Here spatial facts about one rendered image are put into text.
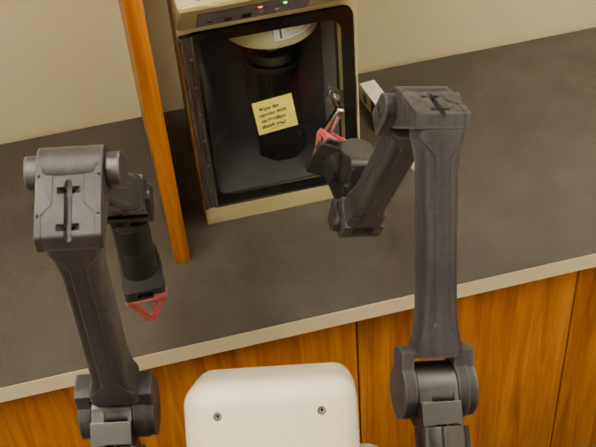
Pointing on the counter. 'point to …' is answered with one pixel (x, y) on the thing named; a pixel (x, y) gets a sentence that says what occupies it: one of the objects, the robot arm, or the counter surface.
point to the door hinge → (192, 114)
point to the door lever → (333, 112)
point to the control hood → (184, 15)
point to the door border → (199, 121)
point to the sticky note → (275, 113)
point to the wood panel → (154, 121)
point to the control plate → (248, 11)
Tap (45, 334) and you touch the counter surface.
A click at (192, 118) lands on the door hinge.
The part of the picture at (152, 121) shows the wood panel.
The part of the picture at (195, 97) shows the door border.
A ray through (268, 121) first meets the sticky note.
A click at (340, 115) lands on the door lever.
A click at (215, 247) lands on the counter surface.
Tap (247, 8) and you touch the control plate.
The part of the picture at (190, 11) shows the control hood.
